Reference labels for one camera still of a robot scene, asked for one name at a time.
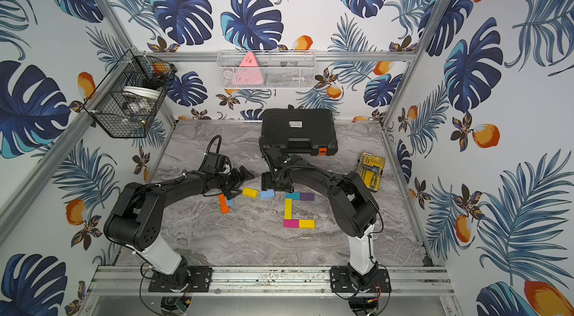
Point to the black wire basket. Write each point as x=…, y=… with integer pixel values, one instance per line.
x=121, y=115

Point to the magenta block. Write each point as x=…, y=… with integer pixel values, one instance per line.
x=291, y=224

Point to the orange block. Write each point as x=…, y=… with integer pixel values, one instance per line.
x=223, y=204

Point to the small yellow block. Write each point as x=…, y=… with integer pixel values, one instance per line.
x=249, y=192

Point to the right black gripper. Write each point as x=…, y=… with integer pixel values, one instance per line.
x=266, y=184

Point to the long yellow block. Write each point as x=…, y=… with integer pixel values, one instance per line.
x=288, y=209

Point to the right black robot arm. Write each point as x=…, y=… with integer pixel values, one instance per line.
x=354, y=208

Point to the pink triangle object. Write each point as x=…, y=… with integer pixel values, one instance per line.
x=248, y=73

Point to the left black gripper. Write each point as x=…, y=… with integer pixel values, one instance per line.
x=235, y=179

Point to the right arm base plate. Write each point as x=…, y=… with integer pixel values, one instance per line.
x=358, y=279

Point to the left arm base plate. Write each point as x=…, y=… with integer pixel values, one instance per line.
x=194, y=279

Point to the purple block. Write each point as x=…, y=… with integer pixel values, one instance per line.
x=307, y=197

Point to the clear mesh wall shelf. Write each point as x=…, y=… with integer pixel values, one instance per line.
x=280, y=69

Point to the white coil in basket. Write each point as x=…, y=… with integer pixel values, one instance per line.
x=142, y=92

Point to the black plastic tool case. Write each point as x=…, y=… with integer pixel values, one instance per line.
x=299, y=131

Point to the yellow screwdriver bit set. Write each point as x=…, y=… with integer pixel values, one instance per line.
x=370, y=168

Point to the aluminium front rail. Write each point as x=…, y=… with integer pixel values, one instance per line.
x=276, y=281

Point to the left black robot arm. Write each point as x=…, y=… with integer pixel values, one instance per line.
x=135, y=220

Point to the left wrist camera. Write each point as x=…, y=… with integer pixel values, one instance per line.
x=214, y=163

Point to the teal block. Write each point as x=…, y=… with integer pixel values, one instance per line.
x=294, y=196

